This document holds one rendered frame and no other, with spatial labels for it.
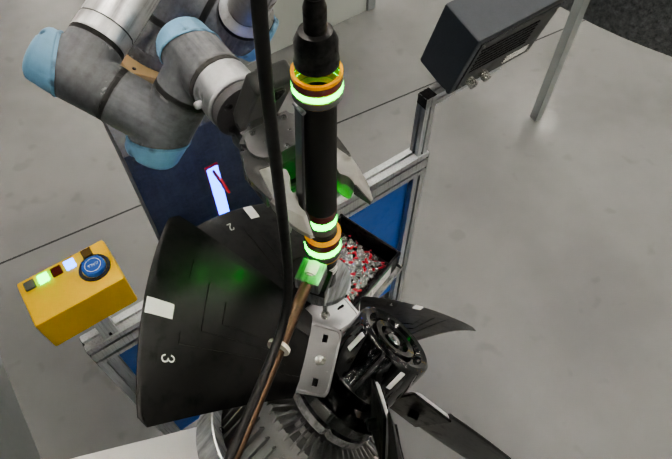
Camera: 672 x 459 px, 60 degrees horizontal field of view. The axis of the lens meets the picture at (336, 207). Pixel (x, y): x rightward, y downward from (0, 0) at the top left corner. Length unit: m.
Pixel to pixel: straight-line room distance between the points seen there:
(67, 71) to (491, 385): 1.73
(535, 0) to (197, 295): 0.97
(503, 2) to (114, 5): 0.79
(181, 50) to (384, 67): 2.30
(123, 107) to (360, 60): 2.32
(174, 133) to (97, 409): 1.54
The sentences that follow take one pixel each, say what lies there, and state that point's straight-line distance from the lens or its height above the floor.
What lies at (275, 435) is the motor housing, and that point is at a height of 1.18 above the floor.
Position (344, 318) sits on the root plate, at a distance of 0.87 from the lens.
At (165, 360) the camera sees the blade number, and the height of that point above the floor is 1.42.
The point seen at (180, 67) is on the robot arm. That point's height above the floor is 1.50.
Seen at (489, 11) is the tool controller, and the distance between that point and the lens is 1.29.
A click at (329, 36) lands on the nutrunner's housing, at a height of 1.70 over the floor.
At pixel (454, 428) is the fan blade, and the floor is 1.13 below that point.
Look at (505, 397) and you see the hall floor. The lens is 2.15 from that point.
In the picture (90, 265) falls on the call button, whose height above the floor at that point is 1.08.
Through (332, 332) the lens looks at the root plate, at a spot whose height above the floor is 1.25.
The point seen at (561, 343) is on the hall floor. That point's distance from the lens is 2.29.
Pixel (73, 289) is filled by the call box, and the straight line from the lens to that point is 1.12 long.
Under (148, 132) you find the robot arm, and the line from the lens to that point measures 0.79.
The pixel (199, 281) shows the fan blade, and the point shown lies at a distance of 0.67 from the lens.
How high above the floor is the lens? 1.99
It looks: 55 degrees down
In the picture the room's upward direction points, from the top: straight up
